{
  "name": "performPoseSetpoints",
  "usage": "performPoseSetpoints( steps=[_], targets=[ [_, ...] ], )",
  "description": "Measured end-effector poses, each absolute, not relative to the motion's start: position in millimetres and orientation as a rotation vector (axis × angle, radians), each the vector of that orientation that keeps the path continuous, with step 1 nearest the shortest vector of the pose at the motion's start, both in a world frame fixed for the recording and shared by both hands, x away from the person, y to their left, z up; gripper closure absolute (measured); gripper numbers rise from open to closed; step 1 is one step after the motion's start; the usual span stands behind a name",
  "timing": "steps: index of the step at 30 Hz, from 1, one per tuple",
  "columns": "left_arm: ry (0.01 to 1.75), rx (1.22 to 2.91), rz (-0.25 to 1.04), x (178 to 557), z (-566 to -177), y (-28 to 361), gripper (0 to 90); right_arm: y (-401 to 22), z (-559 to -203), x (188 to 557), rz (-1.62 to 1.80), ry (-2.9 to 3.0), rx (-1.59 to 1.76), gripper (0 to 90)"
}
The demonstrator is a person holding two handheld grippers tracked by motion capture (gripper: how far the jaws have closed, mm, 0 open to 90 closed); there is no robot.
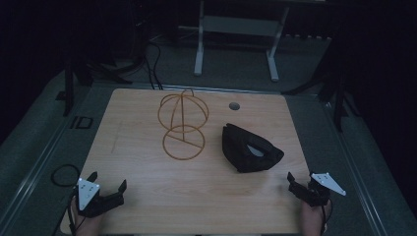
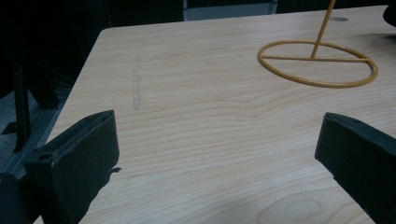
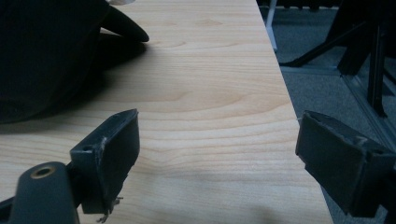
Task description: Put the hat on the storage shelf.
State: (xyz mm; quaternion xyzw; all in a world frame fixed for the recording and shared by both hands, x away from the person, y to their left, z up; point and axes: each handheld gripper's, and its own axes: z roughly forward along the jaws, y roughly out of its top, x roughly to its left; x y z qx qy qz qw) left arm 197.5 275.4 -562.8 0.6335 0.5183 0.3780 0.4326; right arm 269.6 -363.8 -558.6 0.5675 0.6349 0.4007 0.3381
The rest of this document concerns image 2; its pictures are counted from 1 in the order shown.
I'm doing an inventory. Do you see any black metal stand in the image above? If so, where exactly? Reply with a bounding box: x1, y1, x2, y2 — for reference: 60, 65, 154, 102
1, 62, 34, 153

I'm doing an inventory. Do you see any gold metal wire stand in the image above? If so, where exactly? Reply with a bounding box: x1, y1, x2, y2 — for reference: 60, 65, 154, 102
257, 0, 379, 89

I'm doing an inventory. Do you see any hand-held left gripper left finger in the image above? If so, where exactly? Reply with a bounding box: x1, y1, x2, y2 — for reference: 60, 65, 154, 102
23, 109, 121, 224

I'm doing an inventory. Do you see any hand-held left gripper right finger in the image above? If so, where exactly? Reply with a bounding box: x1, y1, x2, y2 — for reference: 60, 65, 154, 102
314, 112, 396, 224

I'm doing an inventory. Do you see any dark object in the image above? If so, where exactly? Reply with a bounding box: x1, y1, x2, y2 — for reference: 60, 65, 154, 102
382, 3, 396, 28

